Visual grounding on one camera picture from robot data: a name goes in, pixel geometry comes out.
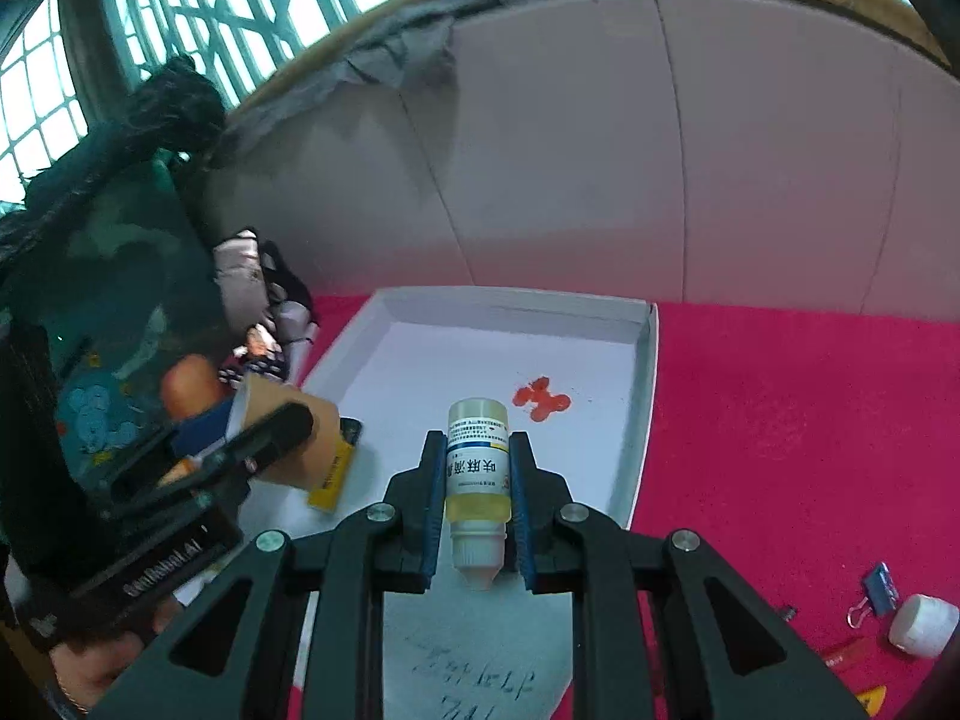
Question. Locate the white pill bottle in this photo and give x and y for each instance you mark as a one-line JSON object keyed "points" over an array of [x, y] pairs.
{"points": [[923, 626]]}

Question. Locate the left hand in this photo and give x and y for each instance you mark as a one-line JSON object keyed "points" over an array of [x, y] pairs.
{"points": [[84, 671]]}

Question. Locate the blue binder clip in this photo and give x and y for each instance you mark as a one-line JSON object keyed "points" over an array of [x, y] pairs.
{"points": [[879, 596]]}

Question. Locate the brown packing tape roll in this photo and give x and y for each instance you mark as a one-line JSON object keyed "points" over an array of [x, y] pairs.
{"points": [[301, 431]]}

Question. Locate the red lighter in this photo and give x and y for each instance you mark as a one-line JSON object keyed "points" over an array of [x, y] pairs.
{"points": [[847, 655]]}

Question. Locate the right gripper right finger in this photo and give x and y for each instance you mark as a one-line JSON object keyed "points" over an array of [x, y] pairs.
{"points": [[660, 623]]}

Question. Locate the dark green bag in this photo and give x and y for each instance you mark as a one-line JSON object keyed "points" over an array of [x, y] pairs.
{"points": [[104, 286]]}

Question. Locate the grey cloth on ledge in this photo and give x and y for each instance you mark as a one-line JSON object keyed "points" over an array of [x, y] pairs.
{"points": [[399, 43]]}

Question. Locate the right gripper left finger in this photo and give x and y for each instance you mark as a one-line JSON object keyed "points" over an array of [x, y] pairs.
{"points": [[290, 613]]}

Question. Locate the yellow eye drop bottle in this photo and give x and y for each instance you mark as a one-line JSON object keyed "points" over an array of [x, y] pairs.
{"points": [[478, 488]]}

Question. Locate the orange round object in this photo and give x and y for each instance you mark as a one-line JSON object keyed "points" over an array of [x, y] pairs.
{"points": [[190, 388]]}

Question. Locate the yellow black marker tube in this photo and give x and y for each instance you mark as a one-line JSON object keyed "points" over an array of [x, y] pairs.
{"points": [[326, 497]]}

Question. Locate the red felt mat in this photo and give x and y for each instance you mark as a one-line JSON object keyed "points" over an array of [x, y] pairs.
{"points": [[807, 448]]}

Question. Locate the doll figure packet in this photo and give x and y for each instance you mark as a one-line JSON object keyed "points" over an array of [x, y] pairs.
{"points": [[268, 308]]}

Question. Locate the yellow black lighter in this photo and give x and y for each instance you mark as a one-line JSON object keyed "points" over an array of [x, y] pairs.
{"points": [[872, 700]]}

